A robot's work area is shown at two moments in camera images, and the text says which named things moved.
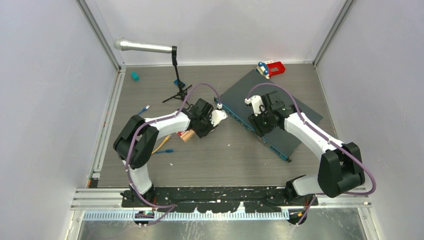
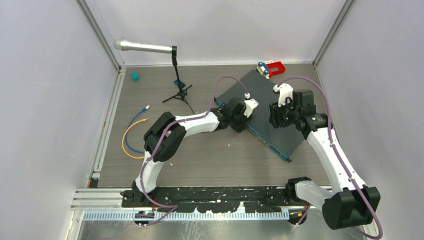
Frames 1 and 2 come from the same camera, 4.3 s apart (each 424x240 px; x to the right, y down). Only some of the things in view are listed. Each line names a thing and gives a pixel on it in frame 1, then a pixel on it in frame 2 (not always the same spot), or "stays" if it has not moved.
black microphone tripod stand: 183,92 stays
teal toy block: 135,76 stays
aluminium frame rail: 110,198 stays
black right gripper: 256,122 → 276,118
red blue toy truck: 269,68 stays
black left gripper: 201,134 → 245,121
